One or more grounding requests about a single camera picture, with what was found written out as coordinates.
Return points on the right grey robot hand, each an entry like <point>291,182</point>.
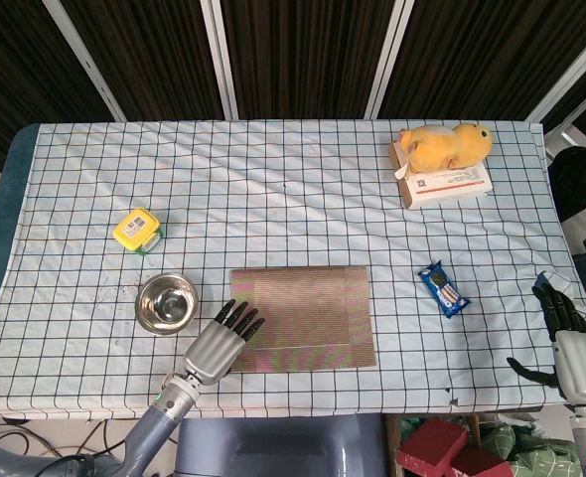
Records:
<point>578,365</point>

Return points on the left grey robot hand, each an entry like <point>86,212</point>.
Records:
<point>213,350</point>

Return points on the stainless steel bowl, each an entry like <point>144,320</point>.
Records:
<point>166,303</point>

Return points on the brown woven placemat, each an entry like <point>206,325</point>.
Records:
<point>313,318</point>

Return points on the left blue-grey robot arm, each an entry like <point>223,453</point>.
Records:
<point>154,422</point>

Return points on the green patterned cloth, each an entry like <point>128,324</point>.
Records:
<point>531,449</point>

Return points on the blue-grey robot torso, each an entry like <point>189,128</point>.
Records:
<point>273,447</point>

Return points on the small red box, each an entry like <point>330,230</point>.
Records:
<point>479,464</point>

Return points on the yellow-lidded green container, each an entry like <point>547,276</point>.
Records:
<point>134,228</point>

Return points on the blue cookie pack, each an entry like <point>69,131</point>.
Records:
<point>444,289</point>

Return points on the white black-checked tablecloth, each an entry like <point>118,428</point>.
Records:
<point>293,208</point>

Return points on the large red box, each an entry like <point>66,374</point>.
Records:
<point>429,444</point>

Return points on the black chair back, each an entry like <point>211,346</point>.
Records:
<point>578,181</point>

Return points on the white cardboard shipping box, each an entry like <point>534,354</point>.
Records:
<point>447,186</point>

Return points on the yellow plush toy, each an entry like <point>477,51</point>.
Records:
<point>442,146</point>

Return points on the white partition frame post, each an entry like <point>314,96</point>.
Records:
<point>82,59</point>
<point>568,74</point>
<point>390,59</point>
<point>219,59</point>

